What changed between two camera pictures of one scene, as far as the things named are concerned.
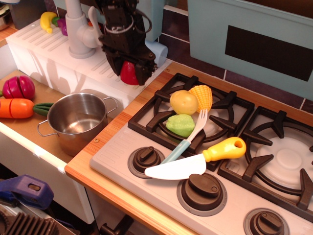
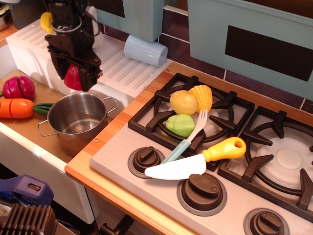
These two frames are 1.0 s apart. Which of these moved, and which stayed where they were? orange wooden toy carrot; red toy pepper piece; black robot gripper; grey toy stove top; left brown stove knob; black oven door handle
Moved: red toy pepper piece; black robot gripper
Stayed: black oven door handle; left brown stove knob; orange wooden toy carrot; grey toy stove top
